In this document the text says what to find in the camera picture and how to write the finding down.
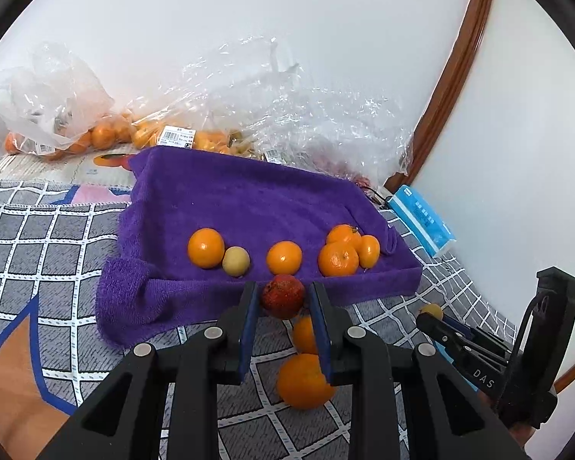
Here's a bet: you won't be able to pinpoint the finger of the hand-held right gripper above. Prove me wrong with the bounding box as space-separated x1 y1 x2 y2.
442 316 514 354
416 314 509 370

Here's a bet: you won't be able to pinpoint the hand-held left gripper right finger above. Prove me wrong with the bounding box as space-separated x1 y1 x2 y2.
308 282 530 460

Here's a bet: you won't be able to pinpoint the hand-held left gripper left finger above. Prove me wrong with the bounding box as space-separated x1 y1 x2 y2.
38 280 262 460

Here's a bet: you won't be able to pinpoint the small red fruit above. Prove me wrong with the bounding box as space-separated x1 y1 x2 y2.
261 274 306 320

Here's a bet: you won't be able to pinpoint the oval orange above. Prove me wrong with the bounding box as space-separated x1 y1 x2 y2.
356 234 381 269

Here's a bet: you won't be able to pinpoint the bagged red fruits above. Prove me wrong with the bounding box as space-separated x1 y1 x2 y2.
297 136 379 192

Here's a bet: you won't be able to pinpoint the large round orange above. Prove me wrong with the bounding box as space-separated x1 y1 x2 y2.
276 353 337 410

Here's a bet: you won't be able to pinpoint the small yellow-green fruit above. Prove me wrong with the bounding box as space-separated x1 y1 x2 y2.
222 246 251 278

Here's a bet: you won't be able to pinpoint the orange with dark mark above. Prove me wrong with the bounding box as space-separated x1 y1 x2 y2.
317 241 360 278

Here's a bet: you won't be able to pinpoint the orange with green stem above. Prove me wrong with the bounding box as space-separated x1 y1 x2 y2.
326 223 363 250

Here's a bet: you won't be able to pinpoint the blue tissue pack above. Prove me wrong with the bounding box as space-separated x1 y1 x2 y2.
389 184 457 257

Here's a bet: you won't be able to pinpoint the purple towel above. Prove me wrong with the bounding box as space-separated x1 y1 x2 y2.
95 146 423 348

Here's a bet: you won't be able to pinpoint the plastic bag of small oranges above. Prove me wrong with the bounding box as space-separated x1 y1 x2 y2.
127 100 257 159

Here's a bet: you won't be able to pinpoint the grey grid printed bedsheet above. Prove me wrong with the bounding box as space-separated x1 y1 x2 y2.
0 177 518 460

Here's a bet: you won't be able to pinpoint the large clear plastic bag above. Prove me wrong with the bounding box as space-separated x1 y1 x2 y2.
182 33 415 190

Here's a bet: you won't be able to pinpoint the printed cardboard box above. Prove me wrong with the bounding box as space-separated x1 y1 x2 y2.
0 151 140 187

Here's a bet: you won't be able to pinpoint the thin black cord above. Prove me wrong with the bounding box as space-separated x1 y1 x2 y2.
361 184 396 209

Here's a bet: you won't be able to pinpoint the brown wooden frame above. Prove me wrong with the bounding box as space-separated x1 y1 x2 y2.
383 0 499 192

